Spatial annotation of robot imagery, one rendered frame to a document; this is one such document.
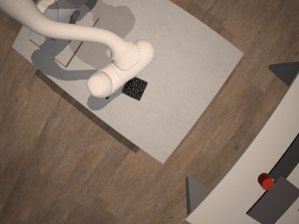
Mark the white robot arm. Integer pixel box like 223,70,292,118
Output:
0,0,155,98

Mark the black square box with knobs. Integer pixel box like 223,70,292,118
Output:
122,77,147,101

